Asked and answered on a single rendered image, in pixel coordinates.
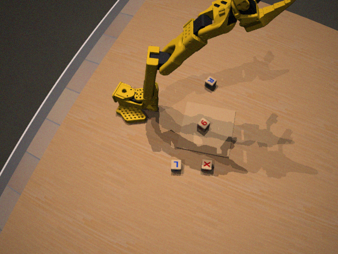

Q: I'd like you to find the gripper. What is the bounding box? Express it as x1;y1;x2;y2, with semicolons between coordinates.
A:
231;0;296;32

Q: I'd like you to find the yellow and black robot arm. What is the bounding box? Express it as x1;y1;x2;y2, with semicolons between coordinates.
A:
114;0;237;123

